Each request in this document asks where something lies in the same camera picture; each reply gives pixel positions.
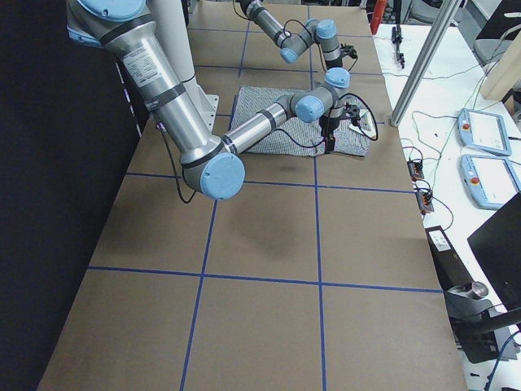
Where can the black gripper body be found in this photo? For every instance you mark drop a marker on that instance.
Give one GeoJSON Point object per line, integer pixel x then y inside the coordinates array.
{"type": "Point", "coordinates": [346, 50]}
{"type": "Point", "coordinates": [329, 127]}

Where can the orange relay module near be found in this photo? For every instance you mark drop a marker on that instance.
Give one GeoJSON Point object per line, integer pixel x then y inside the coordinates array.
{"type": "Point", "coordinates": [424, 200]}

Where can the far blue teach pendant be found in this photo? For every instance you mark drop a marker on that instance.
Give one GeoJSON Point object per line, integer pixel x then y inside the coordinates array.
{"type": "Point", "coordinates": [483, 131]}

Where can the black monitor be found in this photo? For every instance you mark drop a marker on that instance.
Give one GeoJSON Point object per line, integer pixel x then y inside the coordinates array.
{"type": "Point", "coordinates": [496, 247]}

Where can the aluminium frame post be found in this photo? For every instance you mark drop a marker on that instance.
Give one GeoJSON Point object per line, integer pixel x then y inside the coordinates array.
{"type": "Point", "coordinates": [433, 40]}

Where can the black box with label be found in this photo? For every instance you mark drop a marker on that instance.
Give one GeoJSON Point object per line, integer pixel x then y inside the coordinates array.
{"type": "Point", "coordinates": [450, 269]}

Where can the orange relay module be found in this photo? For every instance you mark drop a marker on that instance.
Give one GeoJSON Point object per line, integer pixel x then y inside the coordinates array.
{"type": "Point", "coordinates": [424, 200]}
{"type": "Point", "coordinates": [415, 170]}

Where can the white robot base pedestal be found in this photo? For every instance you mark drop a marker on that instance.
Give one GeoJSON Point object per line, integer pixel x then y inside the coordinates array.
{"type": "Point", "coordinates": [171, 18]}

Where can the near blue teach pendant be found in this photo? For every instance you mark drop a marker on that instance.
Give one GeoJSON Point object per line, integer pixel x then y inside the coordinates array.
{"type": "Point", "coordinates": [490, 180]}

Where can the blue teach pendant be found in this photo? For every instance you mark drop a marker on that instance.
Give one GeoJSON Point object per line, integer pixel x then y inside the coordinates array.
{"type": "Point", "coordinates": [483, 131]}
{"type": "Point", "coordinates": [490, 180]}

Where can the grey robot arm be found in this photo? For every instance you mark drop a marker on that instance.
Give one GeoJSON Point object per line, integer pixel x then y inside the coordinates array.
{"type": "Point", "coordinates": [322, 33]}
{"type": "Point", "coordinates": [149, 38]}

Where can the black reacher tool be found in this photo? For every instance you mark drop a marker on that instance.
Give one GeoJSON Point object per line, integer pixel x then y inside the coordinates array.
{"type": "Point", "coordinates": [396, 41]}

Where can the orange relay module far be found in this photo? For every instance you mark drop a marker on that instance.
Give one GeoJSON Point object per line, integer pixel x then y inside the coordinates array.
{"type": "Point", "coordinates": [415, 170]}

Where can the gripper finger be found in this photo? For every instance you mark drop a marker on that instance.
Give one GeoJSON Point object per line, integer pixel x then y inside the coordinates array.
{"type": "Point", "coordinates": [330, 141]}

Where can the red cylinder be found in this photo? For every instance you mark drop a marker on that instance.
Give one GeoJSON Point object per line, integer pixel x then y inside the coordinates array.
{"type": "Point", "coordinates": [377, 15]}

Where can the striped polo shirt white collar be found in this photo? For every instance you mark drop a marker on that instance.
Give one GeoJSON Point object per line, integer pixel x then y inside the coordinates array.
{"type": "Point", "coordinates": [295, 137]}

